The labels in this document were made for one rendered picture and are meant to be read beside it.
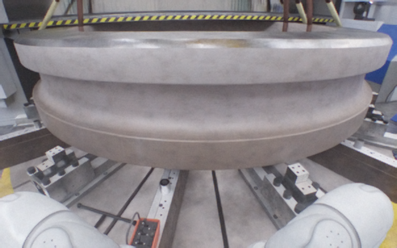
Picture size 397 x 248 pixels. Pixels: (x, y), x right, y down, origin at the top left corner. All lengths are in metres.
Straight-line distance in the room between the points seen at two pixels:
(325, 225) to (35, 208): 0.56
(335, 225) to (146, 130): 1.32
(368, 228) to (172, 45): 1.10
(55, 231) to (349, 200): 0.57
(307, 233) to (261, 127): 1.19
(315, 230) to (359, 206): 0.15
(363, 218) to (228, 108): 1.11
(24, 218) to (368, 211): 0.70
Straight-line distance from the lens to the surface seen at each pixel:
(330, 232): 0.44
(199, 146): 1.42
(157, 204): 1.58
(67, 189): 2.20
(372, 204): 0.57
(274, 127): 1.61
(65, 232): 0.44
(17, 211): 0.56
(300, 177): 1.73
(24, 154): 3.24
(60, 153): 2.16
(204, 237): 1.85
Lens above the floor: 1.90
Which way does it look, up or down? 29 degrees down
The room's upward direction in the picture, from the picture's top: straight up
